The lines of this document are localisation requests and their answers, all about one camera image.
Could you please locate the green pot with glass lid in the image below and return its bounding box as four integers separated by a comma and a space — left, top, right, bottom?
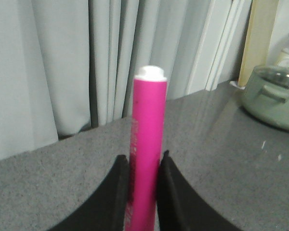
241, 65, 289, 131

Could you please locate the white window frame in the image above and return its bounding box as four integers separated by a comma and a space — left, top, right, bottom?
185, 0, 252, 94

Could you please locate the pink highlighter pen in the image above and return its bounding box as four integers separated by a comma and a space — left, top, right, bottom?
125, 65, 167, 231

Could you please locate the beige wooden board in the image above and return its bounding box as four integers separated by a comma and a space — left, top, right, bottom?
238, 0, 279, 87

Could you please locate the grey curtain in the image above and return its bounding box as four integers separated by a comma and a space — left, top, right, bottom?
0, 0, 210, 160

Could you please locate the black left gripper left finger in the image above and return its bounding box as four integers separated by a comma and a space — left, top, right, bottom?
50, 155, 130, 231

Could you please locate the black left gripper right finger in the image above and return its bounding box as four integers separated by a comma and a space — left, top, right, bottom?
157, 150, 240, 231

